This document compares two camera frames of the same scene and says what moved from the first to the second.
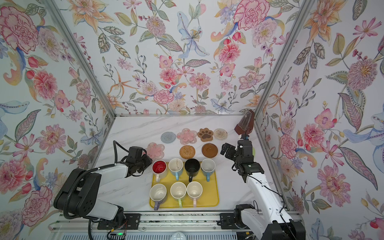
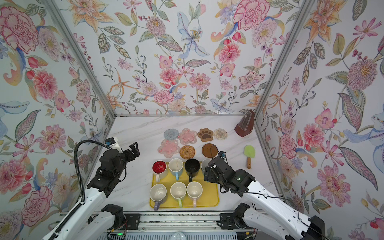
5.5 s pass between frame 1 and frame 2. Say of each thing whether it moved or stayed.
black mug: stayed
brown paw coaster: stayed
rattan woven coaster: stayed
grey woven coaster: moved
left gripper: moved
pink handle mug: stayed
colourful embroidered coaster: stayed
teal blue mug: stayed
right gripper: moved
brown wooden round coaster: stayed
